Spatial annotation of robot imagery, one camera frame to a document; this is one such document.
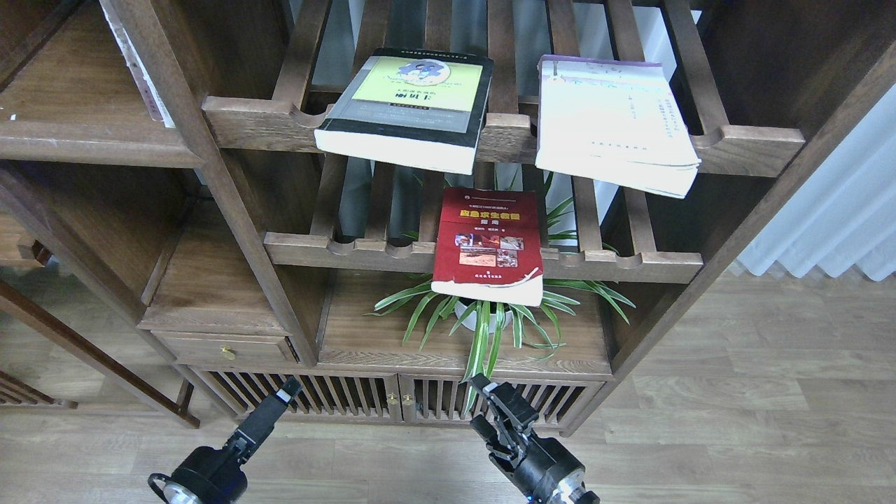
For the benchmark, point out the white book in shelf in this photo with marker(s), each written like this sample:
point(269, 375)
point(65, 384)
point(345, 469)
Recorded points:
point(145, 85)

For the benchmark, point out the green and black book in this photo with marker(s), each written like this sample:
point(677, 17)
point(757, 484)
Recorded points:
point(412, 107)

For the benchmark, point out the dark wooden bookshelf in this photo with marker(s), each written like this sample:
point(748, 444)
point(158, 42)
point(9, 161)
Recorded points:
point(224, 231)

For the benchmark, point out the white curtain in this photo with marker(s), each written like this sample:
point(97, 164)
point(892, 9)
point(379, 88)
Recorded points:
point(844, 215)

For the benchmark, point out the white and purple book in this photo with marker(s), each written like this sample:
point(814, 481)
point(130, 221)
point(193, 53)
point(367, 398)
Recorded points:
point(613, 121)

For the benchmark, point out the brass drawer knob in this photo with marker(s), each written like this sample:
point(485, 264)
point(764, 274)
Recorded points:
point(227, 353)

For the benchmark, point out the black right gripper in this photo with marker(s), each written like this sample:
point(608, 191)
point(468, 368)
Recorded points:
point(541, 468)

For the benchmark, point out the red book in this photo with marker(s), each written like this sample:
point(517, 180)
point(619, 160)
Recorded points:
point(488, 247)

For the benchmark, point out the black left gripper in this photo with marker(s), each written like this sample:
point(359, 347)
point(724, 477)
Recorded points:
point(213, 475)

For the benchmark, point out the green spider plant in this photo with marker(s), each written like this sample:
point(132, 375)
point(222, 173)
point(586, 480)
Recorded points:
point(537, 327)

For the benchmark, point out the dark wooden furniture at left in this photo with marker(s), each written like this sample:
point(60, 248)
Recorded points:
point(21, 249)

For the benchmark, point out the white plant pot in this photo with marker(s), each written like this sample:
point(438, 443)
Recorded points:
point(468, 316)

